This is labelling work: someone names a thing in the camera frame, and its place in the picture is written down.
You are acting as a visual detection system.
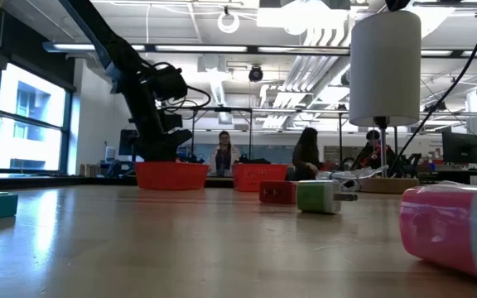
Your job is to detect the black aluminium table frame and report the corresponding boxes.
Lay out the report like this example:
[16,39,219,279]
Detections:
[0,155,235,191]

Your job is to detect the dark background desk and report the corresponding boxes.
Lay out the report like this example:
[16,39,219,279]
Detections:
[420,168,477,185]

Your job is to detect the bundled lamp cable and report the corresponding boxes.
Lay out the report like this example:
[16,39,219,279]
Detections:
[316,165,389,193]

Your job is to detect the white hanging ring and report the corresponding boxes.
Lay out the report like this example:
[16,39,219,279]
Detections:
[216,11,241,35]

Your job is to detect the green white charger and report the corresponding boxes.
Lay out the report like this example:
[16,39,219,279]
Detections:
[296,180,359,215]

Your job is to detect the black dome ceiling camera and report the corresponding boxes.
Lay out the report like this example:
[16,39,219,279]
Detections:
[248,65,265,84]

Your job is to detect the white lamp shade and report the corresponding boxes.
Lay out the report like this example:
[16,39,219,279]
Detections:
[349,10,422,127]

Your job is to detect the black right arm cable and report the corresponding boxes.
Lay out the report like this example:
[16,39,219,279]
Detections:
[387,0,477,177]

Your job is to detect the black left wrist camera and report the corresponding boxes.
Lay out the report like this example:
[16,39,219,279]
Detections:
[151,65,189,102]

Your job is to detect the red rectangular charger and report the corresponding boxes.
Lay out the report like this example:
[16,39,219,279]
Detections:
[258,180,298,204]

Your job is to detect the red plastic basket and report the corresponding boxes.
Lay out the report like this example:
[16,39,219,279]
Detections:
[232,163,289,193]
[134,161,210,191]

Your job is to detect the large window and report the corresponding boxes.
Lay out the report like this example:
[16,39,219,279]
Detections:
[0,61,76,175]

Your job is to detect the black background frame rig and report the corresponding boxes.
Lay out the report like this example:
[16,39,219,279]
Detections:
[180,106,254,166]

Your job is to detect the metal lamp pole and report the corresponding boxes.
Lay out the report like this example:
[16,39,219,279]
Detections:
[373,116,390,179]

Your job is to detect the black chair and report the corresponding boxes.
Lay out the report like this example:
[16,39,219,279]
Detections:
[399,152,423,179]

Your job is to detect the pink white charger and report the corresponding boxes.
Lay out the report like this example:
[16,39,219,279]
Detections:
[398,184,477,286]

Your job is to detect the white ventilation duct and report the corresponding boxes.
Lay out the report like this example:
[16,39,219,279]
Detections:
[198,53,228,107]

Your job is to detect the person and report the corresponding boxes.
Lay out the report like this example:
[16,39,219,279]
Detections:
[208,130,243,177]
[291,127,326,182]
[353,129,398,171]

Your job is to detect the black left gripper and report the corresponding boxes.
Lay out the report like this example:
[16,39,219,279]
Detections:
[128,109,194,163]

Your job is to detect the ceiling light strip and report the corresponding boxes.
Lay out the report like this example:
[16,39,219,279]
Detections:
[43,41,147,53]
[421,50,477,58]
[155,44,248,53]
[258,46,349,54]

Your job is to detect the black computer monitor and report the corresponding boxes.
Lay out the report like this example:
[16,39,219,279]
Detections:
[441,131,477,165]
[118,128,140,157]

